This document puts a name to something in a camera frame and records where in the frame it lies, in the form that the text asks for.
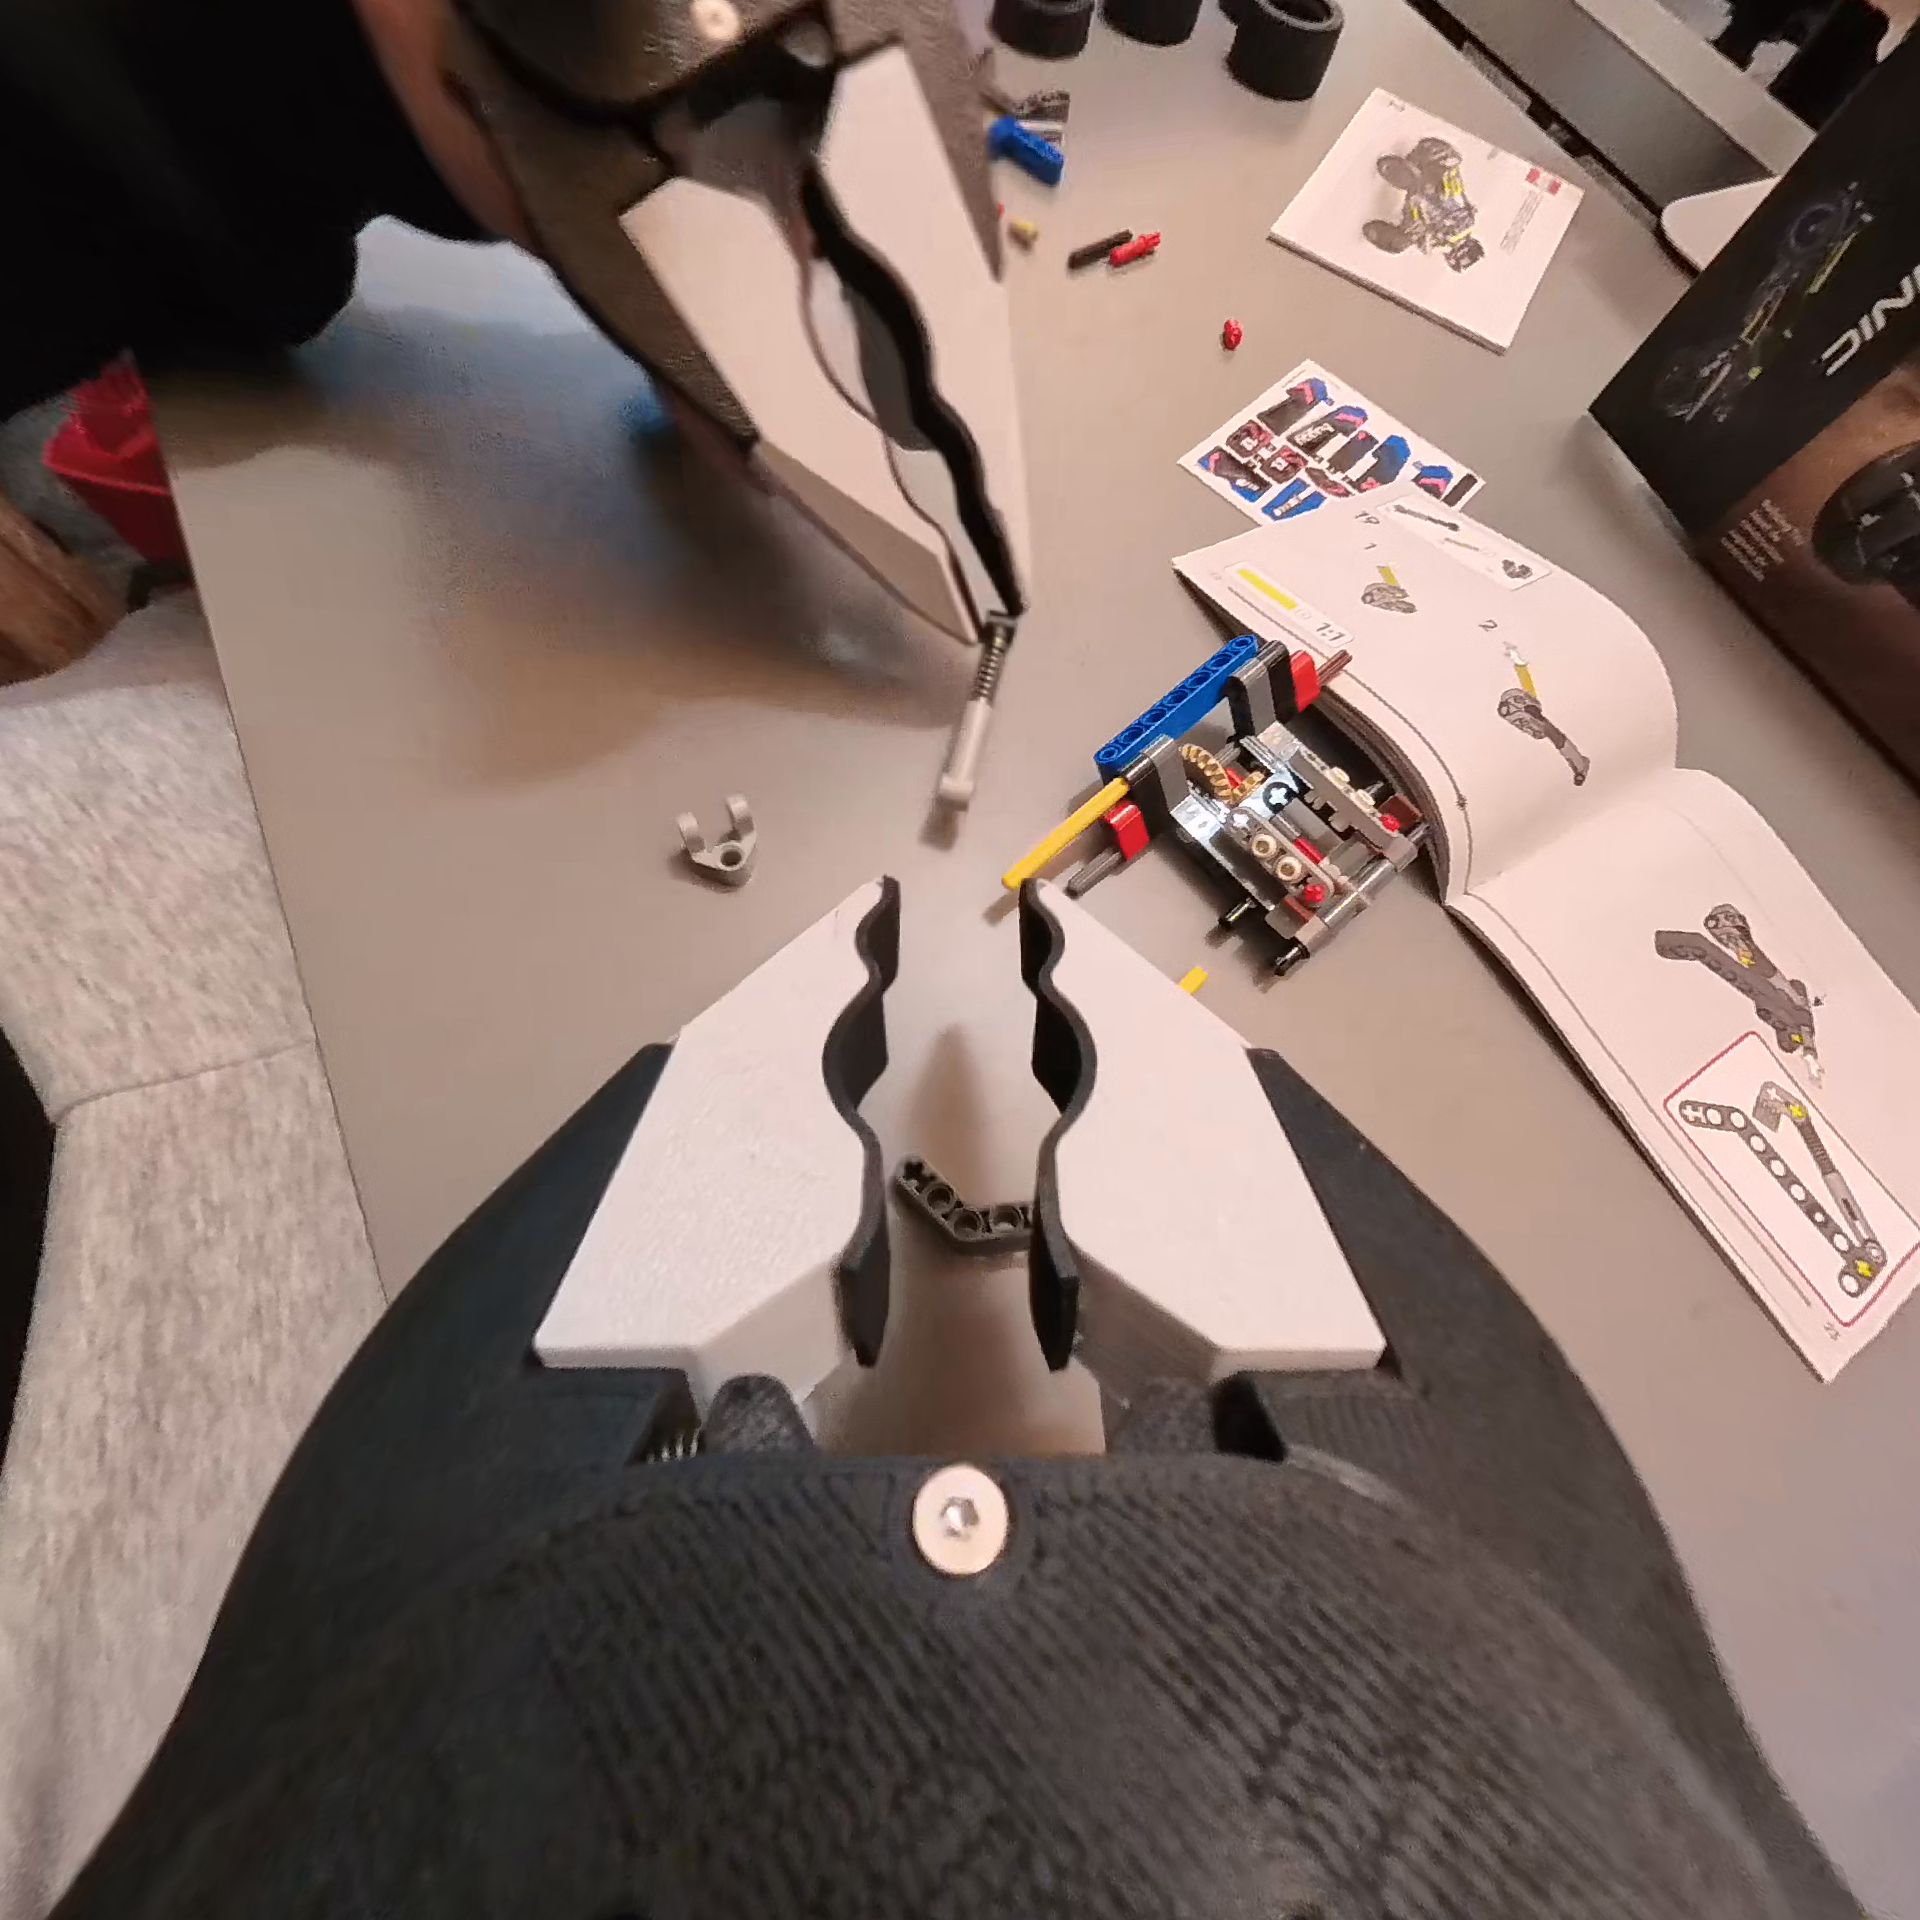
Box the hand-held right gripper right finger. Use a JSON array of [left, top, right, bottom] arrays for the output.
[[1019, 879, 1387, 1382]]

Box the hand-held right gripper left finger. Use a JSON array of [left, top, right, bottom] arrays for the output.
[[533, 879, 904, 1392]]

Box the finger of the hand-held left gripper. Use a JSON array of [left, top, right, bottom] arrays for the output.
[[813, 42, 1040, 617], [621, 148, 1004, 650]]

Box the dark grey angled lego beam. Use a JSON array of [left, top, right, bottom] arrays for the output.
[[895, 1157, 1037, 1251]]

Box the light grey lego connector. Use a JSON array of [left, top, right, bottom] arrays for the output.
[[675, 793, 760, 888]]

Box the grey lego shock absorber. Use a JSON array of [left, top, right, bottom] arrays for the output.
[[936, 605, 1022, 814]]

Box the person's left forearm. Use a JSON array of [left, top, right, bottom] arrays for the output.
[[0, 0, 518, 431]]

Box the partly built lego chassis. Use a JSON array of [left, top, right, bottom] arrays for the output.
[[998, 636, 1432, 982]]

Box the lego sticker sheet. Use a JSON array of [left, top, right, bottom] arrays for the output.
[[1176, 358, 1489, 526]]

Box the small lego booklet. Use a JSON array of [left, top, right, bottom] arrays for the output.
[[1268, 86, 1587, 355]]

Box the open lego instruction book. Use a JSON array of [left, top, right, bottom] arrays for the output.
[[1171, 481, 1920, 1383]]

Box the lego set box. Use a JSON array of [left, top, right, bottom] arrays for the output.
[[1589, 28, 1920, 784]]

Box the person's left hand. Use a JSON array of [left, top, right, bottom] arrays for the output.
[[353, 0, 532, 253]]

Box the person's grey trouser leg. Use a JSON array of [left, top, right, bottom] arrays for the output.
[[0, 596, 389, 1915]]

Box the red object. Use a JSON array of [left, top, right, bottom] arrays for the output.
[[38, 358, 184, 566]]

